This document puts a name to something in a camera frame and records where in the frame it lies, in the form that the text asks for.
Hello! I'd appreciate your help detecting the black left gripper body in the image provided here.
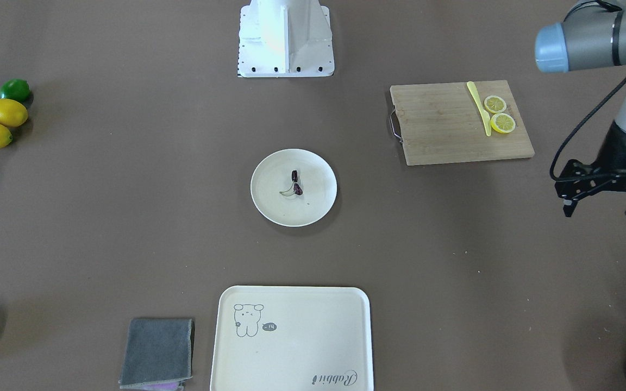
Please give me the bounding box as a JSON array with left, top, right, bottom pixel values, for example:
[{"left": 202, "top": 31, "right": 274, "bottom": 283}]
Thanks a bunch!
[{"left": 555, "top": 122, "right": 626, "bottom": 203}]

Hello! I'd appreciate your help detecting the cream round plate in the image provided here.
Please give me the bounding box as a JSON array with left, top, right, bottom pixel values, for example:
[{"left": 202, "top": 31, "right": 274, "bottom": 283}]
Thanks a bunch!
[{"left": 250, "top": 148, "right": 338, "bottom": 228}]

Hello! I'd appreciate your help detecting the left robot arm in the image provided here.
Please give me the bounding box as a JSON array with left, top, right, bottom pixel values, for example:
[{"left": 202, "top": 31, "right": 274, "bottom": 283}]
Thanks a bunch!
[{"left": 534, "top": 1, "right": 626, "bottom": 216}]

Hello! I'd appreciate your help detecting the cream rabbit tray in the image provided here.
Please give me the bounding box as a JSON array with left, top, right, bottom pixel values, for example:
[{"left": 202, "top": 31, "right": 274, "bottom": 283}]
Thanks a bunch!
[{"left": 210, "top": 286, "right": 375, "bottom": 390}]

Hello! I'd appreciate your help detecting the yellow plastic knife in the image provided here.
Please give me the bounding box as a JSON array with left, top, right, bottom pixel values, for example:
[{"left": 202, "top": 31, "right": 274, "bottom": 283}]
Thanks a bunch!
[{"left": 466, "top": 81, "right": 492, "bottom": 137}]

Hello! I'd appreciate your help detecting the lemon half inner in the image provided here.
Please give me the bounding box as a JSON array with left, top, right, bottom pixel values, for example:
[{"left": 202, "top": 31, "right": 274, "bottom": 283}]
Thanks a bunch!
[{"left": 484, "top": 96, "right": 507, "bottom": 115}]

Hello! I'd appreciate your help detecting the bamboo cutting board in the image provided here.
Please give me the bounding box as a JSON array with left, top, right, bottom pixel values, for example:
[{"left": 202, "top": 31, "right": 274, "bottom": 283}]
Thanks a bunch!
[{"left": 389, "top": 80, "right": 535, "bottom": 166}]

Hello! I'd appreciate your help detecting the grey folded cloth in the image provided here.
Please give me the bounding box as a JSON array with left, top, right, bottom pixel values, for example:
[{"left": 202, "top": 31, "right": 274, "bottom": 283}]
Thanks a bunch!
[{"left": 118, "top": 318, "right": 193, "bottom": 390}]

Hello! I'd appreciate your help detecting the green lime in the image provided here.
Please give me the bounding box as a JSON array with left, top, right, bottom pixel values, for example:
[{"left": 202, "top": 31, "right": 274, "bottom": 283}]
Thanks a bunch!
[{"left": 0, "top": 78, "right": 32, "bottom": 103}]

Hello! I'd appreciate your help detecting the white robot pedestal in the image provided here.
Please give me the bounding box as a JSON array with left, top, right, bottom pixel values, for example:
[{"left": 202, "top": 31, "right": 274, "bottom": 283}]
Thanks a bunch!
[{"left": 237, "top": 1, "right": 335, "bottom": 78}]

